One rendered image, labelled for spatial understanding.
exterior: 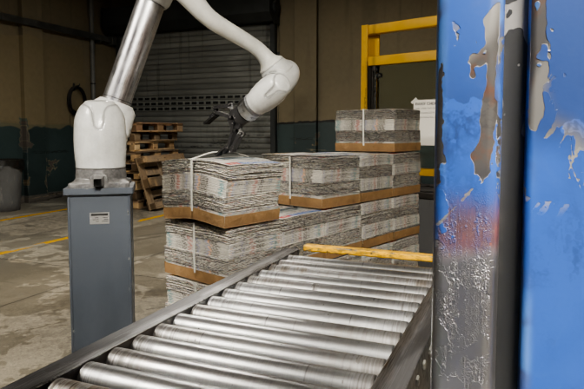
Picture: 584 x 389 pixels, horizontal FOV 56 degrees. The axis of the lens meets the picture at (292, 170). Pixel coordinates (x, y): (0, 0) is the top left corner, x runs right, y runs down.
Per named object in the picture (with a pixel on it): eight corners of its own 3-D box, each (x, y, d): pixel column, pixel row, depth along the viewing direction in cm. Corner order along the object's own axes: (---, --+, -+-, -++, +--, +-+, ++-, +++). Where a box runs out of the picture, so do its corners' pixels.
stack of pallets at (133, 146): (137, 197, 970) (136, 123, 961) (185, 200, 940) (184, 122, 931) (87, 207, 844) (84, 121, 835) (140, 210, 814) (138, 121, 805)
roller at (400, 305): (227, 294, 135) (234, 305, 139) (421, 319, 117) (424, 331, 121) (234, 277, 138) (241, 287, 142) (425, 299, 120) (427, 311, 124)
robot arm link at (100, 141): (71, 169, 170) (69, 97, 168) (77, 166, 187) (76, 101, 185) (126, 168, 174) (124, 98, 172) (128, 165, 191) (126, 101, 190)
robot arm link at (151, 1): (70, 152, 186) (77, 149, 207) (118, 167, 191) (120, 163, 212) (145, -63, 188) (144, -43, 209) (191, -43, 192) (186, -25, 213)
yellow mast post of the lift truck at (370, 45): (358, 293, 367) (361, 25, 355) (365, 290, 374) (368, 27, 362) (370, 296, 361) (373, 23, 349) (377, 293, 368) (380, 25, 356)
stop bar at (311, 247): (306, 248, 176) (306, 242, 176) (447, 261, 159) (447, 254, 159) (302, 251, 173) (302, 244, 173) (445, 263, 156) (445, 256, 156)
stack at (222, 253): (165, 417, 227) (162, 216, 221) (333, 336, 316) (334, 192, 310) (230, 452, 202) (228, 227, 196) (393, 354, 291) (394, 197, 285)
